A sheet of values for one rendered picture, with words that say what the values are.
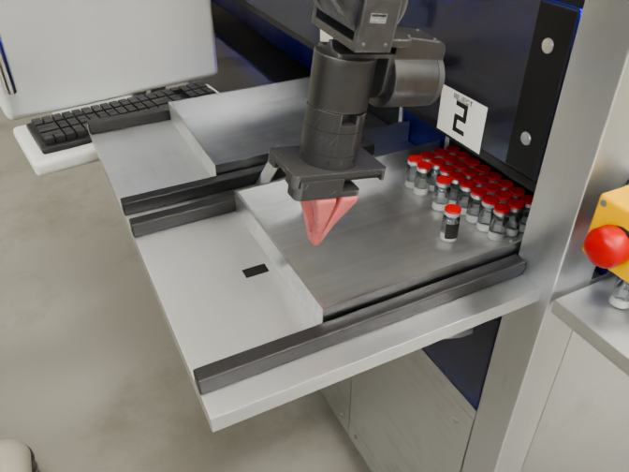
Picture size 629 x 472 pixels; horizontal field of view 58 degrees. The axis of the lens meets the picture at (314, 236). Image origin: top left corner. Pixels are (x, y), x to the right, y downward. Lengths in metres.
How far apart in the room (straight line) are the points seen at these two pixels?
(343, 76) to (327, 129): 0.05
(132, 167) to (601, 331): 0.69
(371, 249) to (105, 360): 1.28
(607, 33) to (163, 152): 0.67
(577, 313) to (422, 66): 0.32
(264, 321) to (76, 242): 1.82
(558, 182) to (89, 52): 1.04
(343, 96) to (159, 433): 1.29
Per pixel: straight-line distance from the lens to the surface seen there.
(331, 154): 0.54
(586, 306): 0.71
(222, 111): 1.10
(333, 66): 0.51
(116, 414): 1.73
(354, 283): 0.67
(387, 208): 0.81
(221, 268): 0.70
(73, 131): 1.23
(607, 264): 0.59
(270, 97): 1.14
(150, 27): 1.42
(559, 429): 1.01
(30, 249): 2.44
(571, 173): 0.64
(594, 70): 0.60
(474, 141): 0.74
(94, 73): 1.40
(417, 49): 0.56
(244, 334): 0.62
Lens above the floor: 1.32
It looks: 36 degrees down
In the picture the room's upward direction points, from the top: straight up
